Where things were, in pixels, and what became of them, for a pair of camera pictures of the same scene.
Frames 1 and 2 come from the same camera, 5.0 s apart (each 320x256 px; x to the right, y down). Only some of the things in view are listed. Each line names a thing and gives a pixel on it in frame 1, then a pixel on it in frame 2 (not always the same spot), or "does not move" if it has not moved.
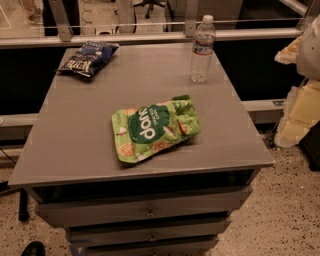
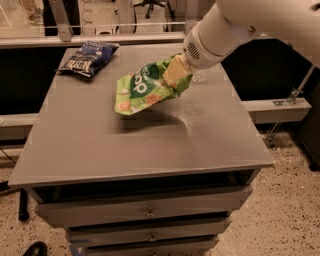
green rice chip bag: (143, 131) to (146, 85)
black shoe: (34, 248) does not move
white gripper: (310, 53) to (201, 53)
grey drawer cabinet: (177, 201) does not move
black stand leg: (23, 213) does not move
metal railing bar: (32, 40) does not move
